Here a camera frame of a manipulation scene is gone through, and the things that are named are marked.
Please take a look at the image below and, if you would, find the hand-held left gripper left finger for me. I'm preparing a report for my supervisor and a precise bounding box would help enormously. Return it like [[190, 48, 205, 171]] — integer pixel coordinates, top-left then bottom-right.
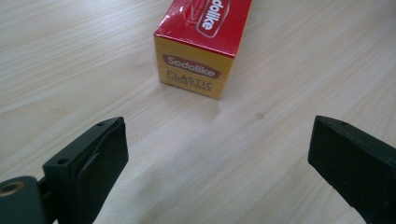
[[42, 116, 130, 224]]

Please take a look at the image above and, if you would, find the red and yellow food wrap box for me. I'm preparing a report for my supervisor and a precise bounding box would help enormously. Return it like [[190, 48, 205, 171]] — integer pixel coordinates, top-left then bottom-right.
[[153, 0, 253, 101]]

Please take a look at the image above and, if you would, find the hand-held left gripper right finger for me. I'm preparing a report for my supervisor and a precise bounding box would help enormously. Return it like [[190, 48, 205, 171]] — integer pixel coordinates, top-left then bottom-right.
[[307, 115, 396, 224]]

